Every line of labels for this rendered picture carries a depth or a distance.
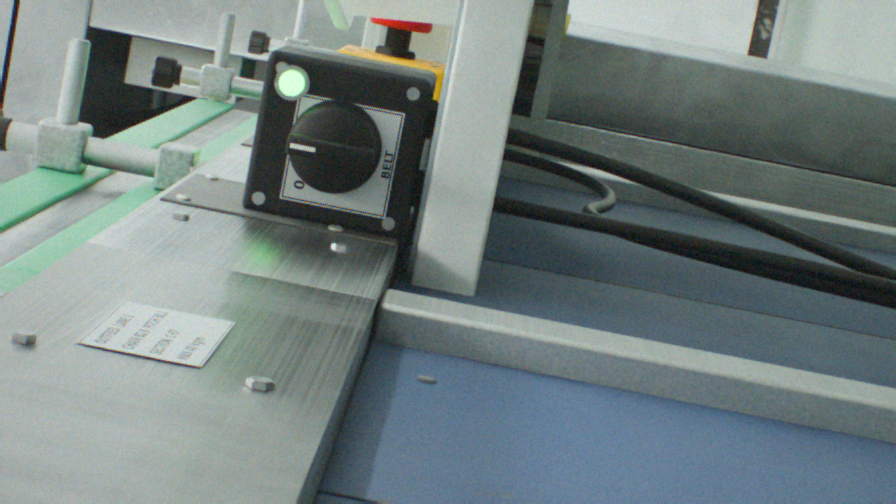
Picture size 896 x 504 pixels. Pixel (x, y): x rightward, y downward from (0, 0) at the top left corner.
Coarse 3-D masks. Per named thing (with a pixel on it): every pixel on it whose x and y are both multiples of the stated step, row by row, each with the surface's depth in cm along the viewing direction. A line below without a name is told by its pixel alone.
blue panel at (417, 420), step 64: (512, 192) 147; (576, 192) 155; (512, 256) 115; (576, 256) 120; (640, 256) 126; (576, 320) 98; (640, 320) 101; (704, 320) 105; (768, 320) 110; (832, 320) 114; (384, 384) 76; (448, 384) 78; (512, 384) 80; (576, 384) 82; (384, 448) 66; (448, 448) 68; (512, 448) 69; (576, 448) 71; (640, 448) 73; (704, 448) 75; (768, 448) 77; (832, 448) 80
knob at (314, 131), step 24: (312, 120) 95; (336, 120) 95; (360, 120) 95; (288, 144) 94; (312, 144) 94; (336, 144) 94; (360, 144) 95; (312, 168) 95; (336, 168) 95; (360, 168) 94; (336, 192) 96
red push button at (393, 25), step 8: (384, 24) 127; (392, 24) 126; (400, 24) 126; (408, 24) 126; (416, 24) 127; (424, 24) 127; (432, 24) 128; (392, 32) 128; (400, 32) 128; (408, 32) 128; (424, 32) 127; (392, 40) 128; (400, 40) 128; (408, 40) 128; (392, 48) 128; (400, 48) 128; (408, 48) 128
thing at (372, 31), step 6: (366, 24) 174; (372, 24) 174; (366, 30) 174; (372, 30) 174; (378, 30) 175; (366, 36) 174; (372, 36) 174; (378, 36) 175; (366, 42) 174; (372, 42) 174; (372, 48) 175
